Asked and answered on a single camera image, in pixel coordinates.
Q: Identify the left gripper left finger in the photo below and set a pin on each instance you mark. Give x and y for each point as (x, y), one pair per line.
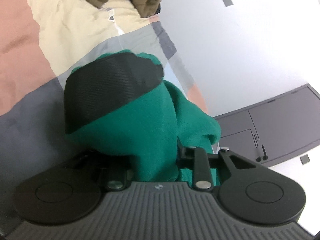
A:
(119, 172)

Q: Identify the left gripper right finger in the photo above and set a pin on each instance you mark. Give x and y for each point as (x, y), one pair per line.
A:
(195, 159)

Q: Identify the green hooded sweatshirt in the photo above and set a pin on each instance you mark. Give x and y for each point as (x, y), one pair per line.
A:
(120, 104)

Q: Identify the grey wardrobe door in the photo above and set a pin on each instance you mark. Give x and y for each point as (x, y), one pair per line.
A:
(287, 125)

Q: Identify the patchwork bed quilt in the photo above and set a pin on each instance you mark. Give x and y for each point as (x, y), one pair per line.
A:
(42, 41)

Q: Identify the black door handle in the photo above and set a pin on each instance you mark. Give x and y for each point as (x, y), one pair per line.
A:
(263, 156)

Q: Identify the small grey wall plate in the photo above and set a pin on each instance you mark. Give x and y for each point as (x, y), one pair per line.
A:
(304, 159)

